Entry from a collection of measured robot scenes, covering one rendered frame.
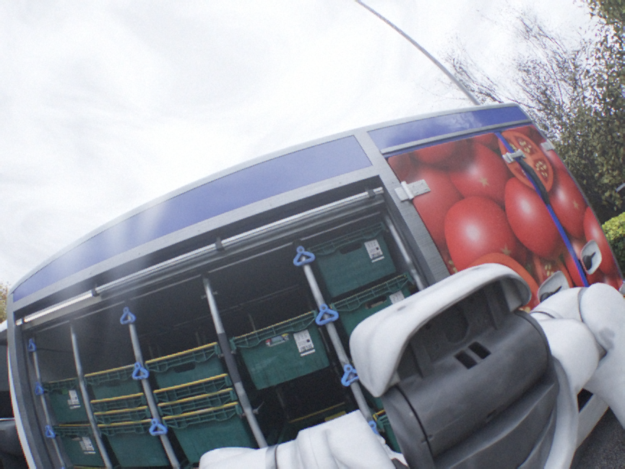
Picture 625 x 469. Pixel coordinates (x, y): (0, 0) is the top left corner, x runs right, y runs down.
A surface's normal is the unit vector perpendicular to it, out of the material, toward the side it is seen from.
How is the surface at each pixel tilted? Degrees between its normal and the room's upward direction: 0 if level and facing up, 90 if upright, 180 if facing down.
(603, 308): 56
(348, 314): 94
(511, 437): 96
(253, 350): 95
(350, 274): 91
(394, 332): 48
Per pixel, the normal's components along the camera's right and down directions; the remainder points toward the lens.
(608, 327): -0.33, -0.58
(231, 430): 0.04, -0.33
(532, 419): 0.29, -0.37
